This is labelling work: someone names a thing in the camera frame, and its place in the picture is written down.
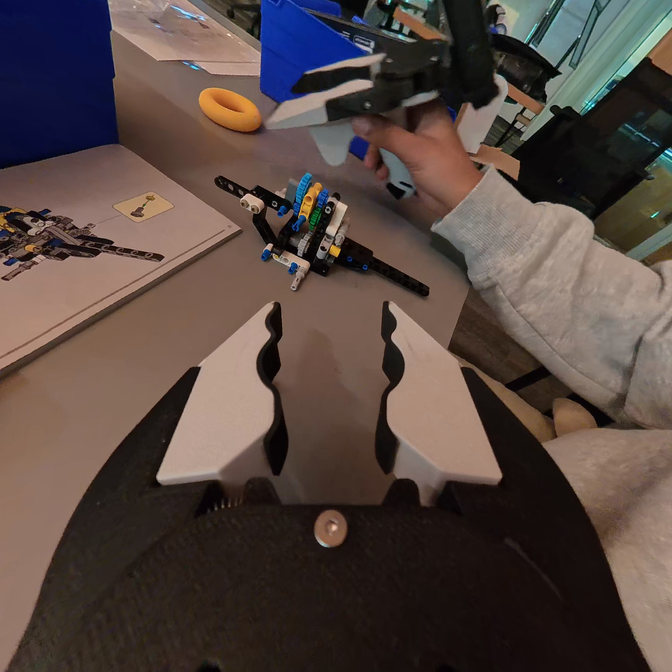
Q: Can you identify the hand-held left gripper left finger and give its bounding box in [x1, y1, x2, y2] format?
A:
[156, 301, 305, 505]

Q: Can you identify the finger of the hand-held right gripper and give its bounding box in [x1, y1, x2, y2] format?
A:
[291, 52, 387, 96]
[262, 86, 371, 131]

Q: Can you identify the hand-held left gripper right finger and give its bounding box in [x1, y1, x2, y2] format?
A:
[374, 301, 504, 506]

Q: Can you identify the lego technic gear assembly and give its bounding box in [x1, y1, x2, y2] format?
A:
[214, 172, 430, 298]

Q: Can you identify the person's right forearm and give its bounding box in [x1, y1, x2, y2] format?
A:
[430, 165, 672, 428]

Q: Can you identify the lego instruction booklet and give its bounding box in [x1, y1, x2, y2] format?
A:
[0, 144, 242, 379]

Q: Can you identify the person's right hand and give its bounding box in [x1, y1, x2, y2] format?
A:
[351, 102, 484, 212]

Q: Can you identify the small blue plastic bin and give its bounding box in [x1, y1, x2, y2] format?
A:
[260, 0, 379, 158]

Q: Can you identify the printed paper sheet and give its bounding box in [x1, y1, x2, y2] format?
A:
[181, 59, 261, 78]

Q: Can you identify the black office chair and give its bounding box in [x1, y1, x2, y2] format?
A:
[512, 58, 672, 221]

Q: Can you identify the person's grey sweatshirt torso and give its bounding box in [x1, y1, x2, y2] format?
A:
[543, 428, 672, 672]

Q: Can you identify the large blue plastic bin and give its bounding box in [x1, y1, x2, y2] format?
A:
[0, 0, 119, 170]

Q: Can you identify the yellow rubber ring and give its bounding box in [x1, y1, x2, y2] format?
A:
[198, 87, 262, 133]

